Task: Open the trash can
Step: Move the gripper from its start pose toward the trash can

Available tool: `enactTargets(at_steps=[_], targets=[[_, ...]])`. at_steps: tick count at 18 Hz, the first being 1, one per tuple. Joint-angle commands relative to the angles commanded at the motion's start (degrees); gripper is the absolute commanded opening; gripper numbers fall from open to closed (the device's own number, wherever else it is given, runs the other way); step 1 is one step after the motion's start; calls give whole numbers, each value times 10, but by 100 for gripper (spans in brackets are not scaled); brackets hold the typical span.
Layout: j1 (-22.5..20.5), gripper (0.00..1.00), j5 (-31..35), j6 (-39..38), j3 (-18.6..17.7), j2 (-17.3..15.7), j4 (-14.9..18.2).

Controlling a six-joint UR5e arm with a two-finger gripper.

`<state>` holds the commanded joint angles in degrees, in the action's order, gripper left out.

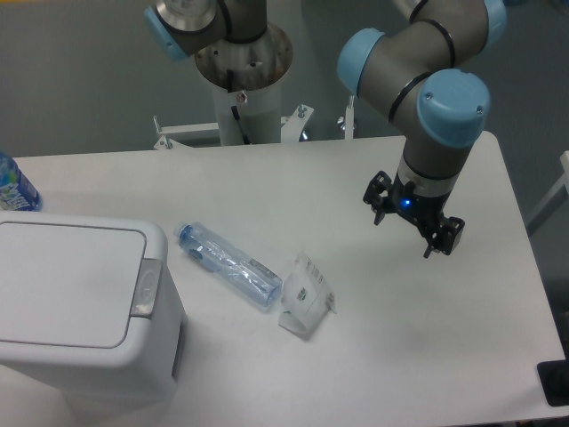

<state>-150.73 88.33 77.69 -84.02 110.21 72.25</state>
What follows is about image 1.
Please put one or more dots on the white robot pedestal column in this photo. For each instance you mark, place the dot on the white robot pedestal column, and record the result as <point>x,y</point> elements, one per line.
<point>246,81</point>

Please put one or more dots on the blue labelled water bottle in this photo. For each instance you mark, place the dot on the blue labelled water bottle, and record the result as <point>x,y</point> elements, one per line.
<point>17,191</point>

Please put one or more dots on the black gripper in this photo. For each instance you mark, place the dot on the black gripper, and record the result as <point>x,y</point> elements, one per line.
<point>420,201</point>

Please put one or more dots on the white push-lid trash can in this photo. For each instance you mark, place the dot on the white push-lid trash can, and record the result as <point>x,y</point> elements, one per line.
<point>88,305</point>

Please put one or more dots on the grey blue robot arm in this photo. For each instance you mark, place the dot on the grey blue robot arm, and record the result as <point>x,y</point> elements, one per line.
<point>412,78</point>

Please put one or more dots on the clear blue plastic bottle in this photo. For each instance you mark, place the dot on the clear blue plastic bottle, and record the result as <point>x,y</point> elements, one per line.
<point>238,269</point>

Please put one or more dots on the white frame at right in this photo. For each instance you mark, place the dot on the white frame at right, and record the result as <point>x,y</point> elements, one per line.
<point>551,201</point>

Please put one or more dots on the black table corner device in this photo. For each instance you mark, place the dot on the black table corner device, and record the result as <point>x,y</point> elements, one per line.
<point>554,381</point>

